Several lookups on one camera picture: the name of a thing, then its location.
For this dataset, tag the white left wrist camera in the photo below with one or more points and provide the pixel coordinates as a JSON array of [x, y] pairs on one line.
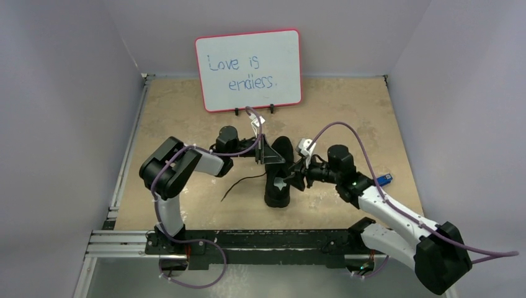
[[256, 123]]

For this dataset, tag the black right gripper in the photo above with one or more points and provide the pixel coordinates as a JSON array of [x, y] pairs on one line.
[[303, 173]]

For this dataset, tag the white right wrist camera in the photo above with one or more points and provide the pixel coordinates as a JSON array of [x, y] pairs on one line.
[[305, 147]]

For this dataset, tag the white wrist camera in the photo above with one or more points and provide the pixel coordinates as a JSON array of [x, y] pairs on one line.
[[305, 147], [256, 123]]

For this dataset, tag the blue black marker eraser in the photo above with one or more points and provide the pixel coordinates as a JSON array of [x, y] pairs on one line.
[[384, 180]]

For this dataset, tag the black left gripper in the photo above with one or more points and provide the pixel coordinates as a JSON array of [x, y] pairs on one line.
[[265, 154]]

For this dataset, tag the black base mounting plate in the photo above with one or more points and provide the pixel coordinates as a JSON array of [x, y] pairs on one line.
[[332, 248]]

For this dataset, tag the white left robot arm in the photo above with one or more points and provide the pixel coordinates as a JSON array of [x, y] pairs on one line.
[[166, 172]]

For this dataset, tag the red framed whiteboard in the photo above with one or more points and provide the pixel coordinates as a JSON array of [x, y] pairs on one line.
[[256, 69]]

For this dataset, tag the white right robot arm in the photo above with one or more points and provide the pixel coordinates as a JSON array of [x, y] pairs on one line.
[[433, 251]]

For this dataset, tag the aluminium extrusion rail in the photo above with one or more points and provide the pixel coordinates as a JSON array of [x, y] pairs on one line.
[[126, 244]]

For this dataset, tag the black shoe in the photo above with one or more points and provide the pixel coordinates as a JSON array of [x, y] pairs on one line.
[[277, 191]]

